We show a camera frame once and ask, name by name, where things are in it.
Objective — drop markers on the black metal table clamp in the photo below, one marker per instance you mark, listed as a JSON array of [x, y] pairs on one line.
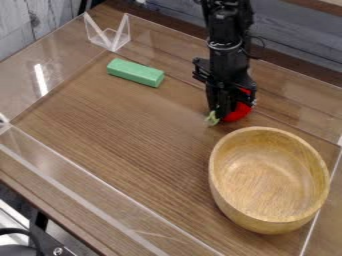
[[49, 246]]

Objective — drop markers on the green rectangular block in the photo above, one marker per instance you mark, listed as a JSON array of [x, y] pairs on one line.
[[135, 72]]

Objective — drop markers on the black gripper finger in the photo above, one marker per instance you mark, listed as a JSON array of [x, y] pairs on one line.
[[220, 102]]

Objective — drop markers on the clear acrylic tray wall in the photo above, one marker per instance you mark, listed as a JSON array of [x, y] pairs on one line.
[[112, 222]]

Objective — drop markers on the red plush strawberry toy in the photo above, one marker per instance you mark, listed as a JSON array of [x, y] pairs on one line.
[[244, 100]]

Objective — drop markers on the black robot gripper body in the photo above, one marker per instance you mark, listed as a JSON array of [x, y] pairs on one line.
[[223, 73]]

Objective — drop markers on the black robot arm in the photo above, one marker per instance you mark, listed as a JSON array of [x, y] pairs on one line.
[[228, 18]]

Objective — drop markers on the wooden bowl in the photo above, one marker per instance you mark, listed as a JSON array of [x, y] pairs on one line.
[[268, 179]]

